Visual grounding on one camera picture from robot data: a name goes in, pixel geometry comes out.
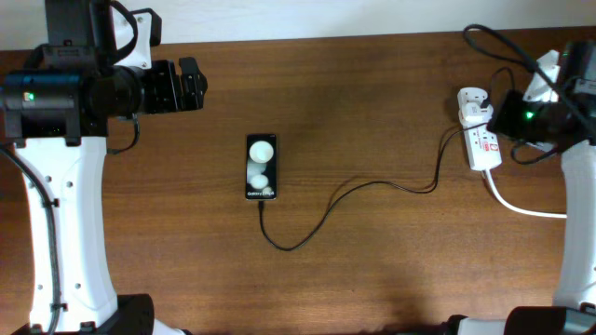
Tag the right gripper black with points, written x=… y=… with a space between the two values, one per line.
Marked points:
x=500 y=120

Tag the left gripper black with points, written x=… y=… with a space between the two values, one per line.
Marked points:
x=170 y=100

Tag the black smartphone with white circles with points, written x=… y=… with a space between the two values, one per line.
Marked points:
x=261 y=167

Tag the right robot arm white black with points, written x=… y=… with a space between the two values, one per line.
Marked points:
x=548 y=116

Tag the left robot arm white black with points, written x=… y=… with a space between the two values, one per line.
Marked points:
x=96 y=65

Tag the white power strip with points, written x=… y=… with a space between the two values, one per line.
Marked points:
x=483 y=150

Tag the white usb wall charger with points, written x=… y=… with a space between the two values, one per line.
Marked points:
x=472 y=114

